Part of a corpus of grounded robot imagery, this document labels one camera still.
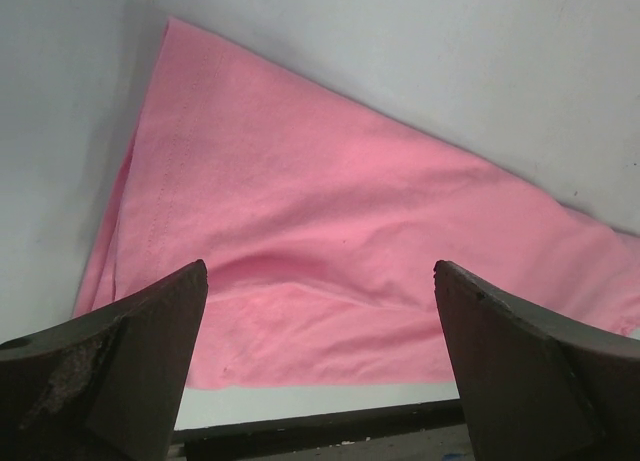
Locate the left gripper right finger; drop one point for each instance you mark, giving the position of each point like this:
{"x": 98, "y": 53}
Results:
{"x": 534, "y": 384}

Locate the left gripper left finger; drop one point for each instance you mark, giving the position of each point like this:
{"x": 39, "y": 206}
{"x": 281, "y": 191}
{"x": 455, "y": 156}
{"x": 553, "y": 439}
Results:
{"x": 106, "y": 385}

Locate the pink t shirt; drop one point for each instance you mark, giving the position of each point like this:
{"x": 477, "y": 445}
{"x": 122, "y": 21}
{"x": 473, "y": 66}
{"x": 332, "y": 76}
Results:
{"x": 320, "y": 222}

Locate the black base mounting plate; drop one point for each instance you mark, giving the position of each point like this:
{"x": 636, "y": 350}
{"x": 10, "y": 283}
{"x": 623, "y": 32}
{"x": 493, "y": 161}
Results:
{"x": 424, "y": 431}

